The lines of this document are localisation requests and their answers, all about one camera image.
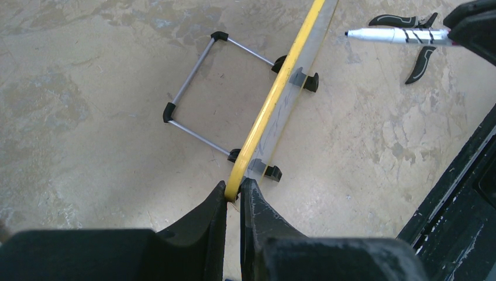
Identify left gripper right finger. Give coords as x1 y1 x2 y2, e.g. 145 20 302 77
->
239 178 306 280

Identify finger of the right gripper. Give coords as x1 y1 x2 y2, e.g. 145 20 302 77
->
443 0 495 65

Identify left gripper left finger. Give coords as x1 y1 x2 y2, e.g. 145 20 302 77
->
157 180 227 280

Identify blue white marker pen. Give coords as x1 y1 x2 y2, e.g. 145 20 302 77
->
345 28 458 46

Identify yellow framed whiteboard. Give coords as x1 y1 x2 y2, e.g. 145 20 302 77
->
163 1 337 202

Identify black pliers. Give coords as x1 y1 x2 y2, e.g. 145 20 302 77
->
368 12 439 85

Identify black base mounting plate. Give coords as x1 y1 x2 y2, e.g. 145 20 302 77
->
398 109 495 280

